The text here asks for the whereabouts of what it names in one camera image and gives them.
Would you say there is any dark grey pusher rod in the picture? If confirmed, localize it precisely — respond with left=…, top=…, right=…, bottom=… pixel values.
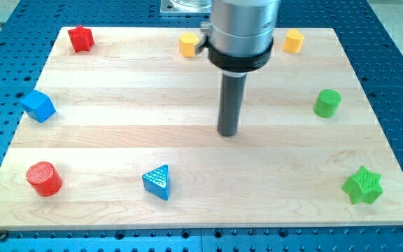
left=217, top=71, right=246, bottom=137

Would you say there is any green cylinder block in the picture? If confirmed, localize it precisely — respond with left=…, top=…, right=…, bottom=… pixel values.
left=313, top=89, right=341, bottom=118

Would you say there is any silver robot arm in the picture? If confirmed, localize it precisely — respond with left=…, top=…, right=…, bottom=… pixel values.
left=195, top=0, right=280, bottom=137

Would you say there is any yellow heart block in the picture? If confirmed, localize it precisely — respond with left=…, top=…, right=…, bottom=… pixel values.
left=283, top=29, right=304, bottom=53

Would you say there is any yellow hexagon block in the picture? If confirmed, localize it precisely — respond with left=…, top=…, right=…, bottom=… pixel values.
left=178, top=32, right=199, bottom=57

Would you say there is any wooden board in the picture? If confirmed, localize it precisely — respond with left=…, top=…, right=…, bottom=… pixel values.
left=0, top=27, right=403, bottom=230

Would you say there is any blue triangle block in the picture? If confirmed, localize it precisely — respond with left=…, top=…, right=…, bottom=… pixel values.
left=142, top=164, right=170, bottom=201

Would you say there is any red star block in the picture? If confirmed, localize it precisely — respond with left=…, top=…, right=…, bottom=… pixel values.
left=68, top=25, right=94, bottom=53

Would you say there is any green star block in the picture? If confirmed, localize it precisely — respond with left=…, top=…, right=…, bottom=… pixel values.
left=341, top=165, right=383, bottom=204

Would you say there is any blue cube block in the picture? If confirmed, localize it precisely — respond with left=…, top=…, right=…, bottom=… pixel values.
left=21, top=90, right=56, bottom=123

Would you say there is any red cylinder block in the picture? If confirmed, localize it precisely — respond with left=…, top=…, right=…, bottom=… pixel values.
left=26, top=161, right=62, bottom=197

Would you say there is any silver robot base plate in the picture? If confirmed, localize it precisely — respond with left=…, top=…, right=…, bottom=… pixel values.
left=158, top=0, right=212, bottom=14

